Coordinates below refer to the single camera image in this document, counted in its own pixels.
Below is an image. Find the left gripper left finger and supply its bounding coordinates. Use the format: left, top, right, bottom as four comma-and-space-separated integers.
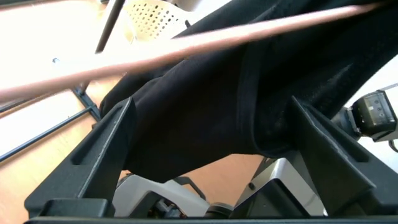
24, 97, 138, 218

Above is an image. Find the black clothes rack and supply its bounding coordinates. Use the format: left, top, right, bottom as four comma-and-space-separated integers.
0, 0, 127, 163

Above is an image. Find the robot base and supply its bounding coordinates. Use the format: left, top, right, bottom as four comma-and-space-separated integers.
111, 152, 328, 218

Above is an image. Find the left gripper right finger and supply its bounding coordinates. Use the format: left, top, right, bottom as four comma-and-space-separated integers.
290, 95, 398, 218

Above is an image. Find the black garment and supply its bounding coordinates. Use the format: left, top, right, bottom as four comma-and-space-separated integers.
99, 0, 398, 184

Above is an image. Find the white laundry basket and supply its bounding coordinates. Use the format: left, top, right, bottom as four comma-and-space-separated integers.
122, 0, 201, 44

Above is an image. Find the pink clothes hanger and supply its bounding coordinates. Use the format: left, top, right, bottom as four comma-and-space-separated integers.
0, 1, 388, 103

